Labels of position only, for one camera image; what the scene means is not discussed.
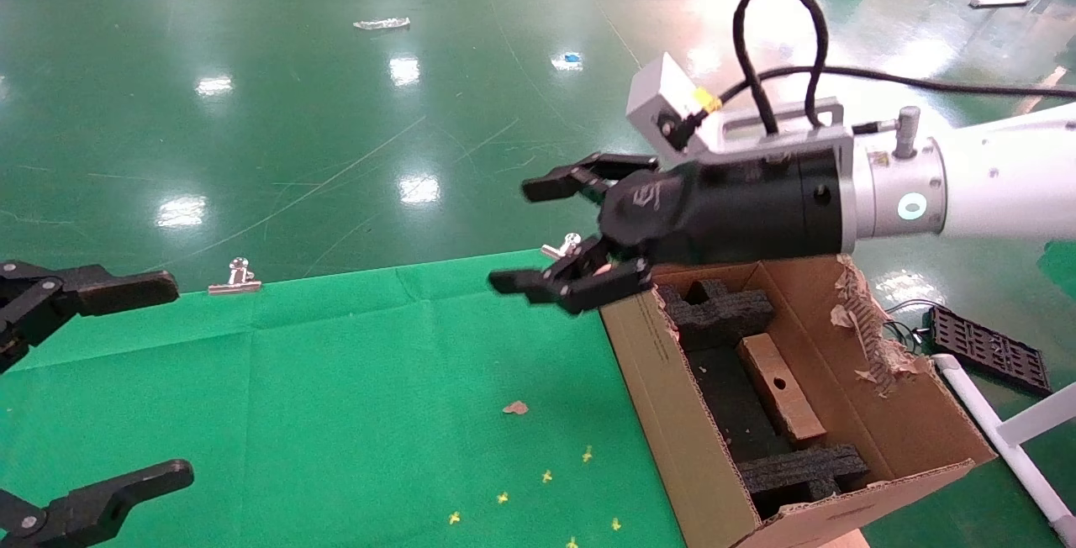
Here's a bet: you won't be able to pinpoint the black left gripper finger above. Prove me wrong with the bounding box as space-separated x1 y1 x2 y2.
0 260 181 373
0 459 196 548

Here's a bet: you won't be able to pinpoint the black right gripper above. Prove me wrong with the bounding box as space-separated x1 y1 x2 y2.
488 146 847 317

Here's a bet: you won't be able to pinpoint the small brown cardboard box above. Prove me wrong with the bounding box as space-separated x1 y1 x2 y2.
736 332 830 449

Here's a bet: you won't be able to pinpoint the large open cardboard carton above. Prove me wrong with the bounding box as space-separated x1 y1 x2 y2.
599 254 998 548

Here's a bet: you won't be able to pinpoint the green table cloth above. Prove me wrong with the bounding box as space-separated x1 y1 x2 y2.
0 249 687 548

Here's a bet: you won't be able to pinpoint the black foam base strip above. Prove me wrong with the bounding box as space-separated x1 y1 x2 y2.
694 345 796 466

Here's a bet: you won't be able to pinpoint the black plastic grid tray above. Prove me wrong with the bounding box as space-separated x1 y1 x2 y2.
928 304 1052 398

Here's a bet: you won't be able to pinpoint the green fabric piece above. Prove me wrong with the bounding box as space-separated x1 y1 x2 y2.
1040 240 1076 298

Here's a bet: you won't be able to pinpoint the gray wrist camera box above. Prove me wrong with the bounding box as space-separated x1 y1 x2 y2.
625 51 716 155

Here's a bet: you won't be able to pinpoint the gray camera mounting bracket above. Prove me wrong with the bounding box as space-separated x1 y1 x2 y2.
694 97 859 165

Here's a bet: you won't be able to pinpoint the black floor wires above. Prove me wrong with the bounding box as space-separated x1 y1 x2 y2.
883 299 935 356

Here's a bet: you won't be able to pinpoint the thin dark camera cable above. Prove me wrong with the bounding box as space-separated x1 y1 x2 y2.
719 64 1076 104

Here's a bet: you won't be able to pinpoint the white pipe frame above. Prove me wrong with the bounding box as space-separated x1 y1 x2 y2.
933 353 1076 545

